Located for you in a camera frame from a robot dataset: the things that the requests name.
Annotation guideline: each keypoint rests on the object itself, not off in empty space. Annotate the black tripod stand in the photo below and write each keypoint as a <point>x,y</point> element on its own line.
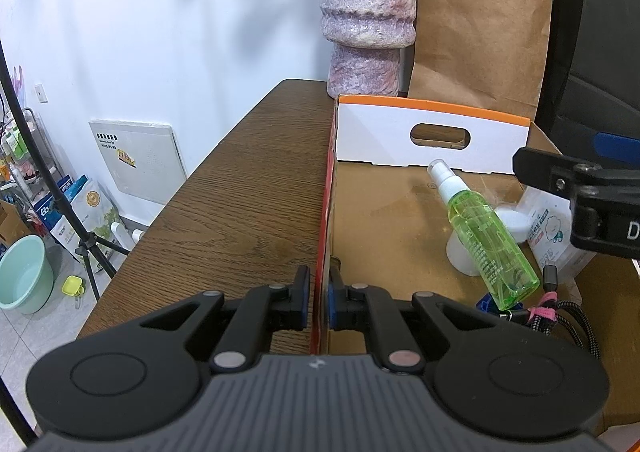
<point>82,247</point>

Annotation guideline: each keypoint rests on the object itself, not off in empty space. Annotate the white wall panel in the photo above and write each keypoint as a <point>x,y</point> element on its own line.
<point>140,161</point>

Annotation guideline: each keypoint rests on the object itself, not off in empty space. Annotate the white bottle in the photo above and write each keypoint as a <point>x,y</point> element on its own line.
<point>121,233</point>
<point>138,235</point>

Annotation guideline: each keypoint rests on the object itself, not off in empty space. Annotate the green spray bottle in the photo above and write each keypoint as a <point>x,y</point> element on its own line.
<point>480,232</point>

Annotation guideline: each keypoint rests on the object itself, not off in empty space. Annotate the white wall socket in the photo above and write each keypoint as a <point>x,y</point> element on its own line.
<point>41,93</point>

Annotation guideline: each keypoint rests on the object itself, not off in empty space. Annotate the metal storage rack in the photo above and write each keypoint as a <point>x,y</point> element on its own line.
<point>20,156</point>

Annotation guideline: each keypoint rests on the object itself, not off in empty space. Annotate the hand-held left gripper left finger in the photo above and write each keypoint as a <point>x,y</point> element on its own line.
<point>302,304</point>

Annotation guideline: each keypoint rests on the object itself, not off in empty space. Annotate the white and green bag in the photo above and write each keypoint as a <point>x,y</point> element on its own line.
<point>95,212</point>

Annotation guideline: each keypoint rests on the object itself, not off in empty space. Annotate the green plastic basin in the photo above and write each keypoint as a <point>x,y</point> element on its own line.
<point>25,277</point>

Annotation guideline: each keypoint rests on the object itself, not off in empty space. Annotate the blue and white bag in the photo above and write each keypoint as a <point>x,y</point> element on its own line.
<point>47,217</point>

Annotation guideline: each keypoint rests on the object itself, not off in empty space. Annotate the orange and white cardboard box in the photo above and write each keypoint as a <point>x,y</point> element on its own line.
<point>390,232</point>

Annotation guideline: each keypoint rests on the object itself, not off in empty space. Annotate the white tissue packet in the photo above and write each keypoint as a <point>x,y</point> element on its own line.
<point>550,232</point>

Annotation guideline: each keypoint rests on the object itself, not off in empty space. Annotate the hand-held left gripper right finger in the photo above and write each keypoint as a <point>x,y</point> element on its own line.
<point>331,309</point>

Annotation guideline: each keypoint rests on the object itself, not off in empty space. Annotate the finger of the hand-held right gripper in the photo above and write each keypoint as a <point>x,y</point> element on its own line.
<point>545,169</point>
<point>620,144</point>

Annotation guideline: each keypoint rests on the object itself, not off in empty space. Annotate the brown paper bag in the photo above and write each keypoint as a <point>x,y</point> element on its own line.
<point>480,31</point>

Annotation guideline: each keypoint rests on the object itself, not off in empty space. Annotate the small yellow cup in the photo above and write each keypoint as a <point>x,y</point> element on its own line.
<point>72,286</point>

